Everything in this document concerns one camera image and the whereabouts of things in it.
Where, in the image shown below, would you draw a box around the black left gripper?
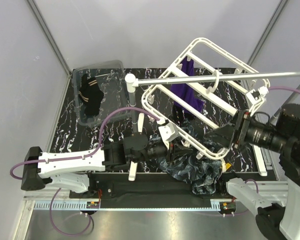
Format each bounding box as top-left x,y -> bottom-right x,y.
132,138 -> 193,166

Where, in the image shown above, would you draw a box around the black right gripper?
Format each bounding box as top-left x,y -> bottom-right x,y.
203,107 -> 293,152

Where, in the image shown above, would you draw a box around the white clip sock hanger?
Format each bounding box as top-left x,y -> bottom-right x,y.
141,37 -> 271,160

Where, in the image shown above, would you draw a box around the purple sock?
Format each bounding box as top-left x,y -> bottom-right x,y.
170,57 -> 204,112

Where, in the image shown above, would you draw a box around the black striped sock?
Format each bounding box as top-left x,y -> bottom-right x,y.
78,73 -> 104,117

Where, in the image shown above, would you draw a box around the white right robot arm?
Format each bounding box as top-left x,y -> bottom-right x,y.
205,103 -> 300,240

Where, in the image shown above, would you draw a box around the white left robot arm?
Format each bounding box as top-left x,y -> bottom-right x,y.
21,132 -> 193,198

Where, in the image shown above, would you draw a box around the dark patterned cloth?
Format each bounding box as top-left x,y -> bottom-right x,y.
145,137 -> 225,195

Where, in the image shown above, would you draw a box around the grey white drying rack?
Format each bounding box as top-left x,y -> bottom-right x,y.
125,69 -> 300,184

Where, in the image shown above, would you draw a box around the clear plastic bin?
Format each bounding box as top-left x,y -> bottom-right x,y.
71,60 -> 129,128

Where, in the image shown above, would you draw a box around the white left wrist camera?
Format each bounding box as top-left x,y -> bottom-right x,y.
158,121 -> 180,149

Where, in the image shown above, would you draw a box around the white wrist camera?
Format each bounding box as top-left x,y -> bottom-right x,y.
245,86 -> 269,114
158,121 -> 180,149

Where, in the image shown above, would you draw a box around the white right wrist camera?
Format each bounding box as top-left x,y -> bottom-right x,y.
245,86 -> 269,114

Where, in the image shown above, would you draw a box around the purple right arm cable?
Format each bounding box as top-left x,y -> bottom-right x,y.
266,85 -> 300,101

